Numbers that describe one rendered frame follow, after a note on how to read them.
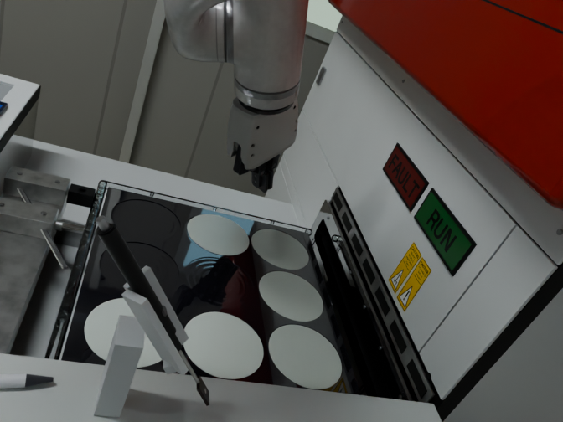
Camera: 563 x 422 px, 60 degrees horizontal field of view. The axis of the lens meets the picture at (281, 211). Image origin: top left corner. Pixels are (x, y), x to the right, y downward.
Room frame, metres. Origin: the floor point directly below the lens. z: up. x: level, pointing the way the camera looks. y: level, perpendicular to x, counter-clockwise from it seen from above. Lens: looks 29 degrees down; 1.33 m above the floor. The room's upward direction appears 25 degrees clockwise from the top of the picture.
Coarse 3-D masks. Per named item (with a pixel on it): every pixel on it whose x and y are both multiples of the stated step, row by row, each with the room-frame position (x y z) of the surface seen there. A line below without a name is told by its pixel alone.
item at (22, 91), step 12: (0, 84) 0.67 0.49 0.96; (12, 84) 0.68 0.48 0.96; (24, 84) 0.70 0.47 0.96; (36, 84) 0.72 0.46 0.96; (0, 96) 0.64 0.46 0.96; (12, 96) 0.65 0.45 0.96; (24, 96) 0.66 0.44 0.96; (12, 108) 0.61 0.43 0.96; (0, 120) 0.57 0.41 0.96; (12, 120) 0.58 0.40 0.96; (0, 132) 0.54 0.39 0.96
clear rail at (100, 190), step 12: (96, 192) 0.59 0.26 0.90; (96, 204) 0.56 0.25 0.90; (96, 216) 0.54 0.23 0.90; (84, 240) 0.48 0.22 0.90; (84, 252) 0.46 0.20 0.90; (84, 264) 0.45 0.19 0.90; (72, 276) 0.42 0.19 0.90; (72, 288) 0.40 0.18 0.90; (72, 300) 0.39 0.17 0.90; (60, 312) 0.36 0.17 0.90; (60, 324) 0.35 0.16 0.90; (60, 336) 0.34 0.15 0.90; (48, 348) 0.32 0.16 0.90; (60, 348) 0.32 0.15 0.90
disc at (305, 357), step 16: (272, 336) 0.47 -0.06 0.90; (288, 336) 0.48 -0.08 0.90; (304, 336) 0.49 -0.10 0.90; (320, 336) 0.51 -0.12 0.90; (272, 352) 0.44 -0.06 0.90; (288, 352) 0.45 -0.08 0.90; (304, 352) 0.47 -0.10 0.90; (320, 352) 0.48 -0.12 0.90; (336, 352) 0.49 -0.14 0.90; (288, 368) 0.43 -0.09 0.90; (304, 368) 0.44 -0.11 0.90; (320, 368) 0.45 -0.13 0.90; (336, 368) 0.46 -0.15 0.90; (304, 384) 0.42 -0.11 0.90; (320, 384) 0.43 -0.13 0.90
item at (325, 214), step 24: (336, 216) 0.77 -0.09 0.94; (336, 240) 0.72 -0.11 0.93; (336, 288) 0.67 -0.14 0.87; (360, 288) 0.60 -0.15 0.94; (336, 312) 0.62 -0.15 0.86; (360, 312) 0.57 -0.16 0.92; (384, 336) 0.51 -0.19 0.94; (360, 360) 0.53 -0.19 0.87; (384, 360) 0.48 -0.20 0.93; (360, 384) 0.49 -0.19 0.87; (408, 384) 0.44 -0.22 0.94
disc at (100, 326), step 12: (120, 300) 0.42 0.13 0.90; (96, 312) 0.39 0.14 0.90; (108, 312) 0.39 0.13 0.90; (120, 312) 0.40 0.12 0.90; (96, 324) 0.37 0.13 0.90; (108, 324) 0.38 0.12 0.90; (96, 336) 0.36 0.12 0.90; (108, 336) 0.36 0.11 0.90; (96, 348) 0.34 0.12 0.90; (108, 348) 0.35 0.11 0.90; (144, 348) 0.37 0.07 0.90; (144, 360) 0.35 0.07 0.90; (156, 360) 0.36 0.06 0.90
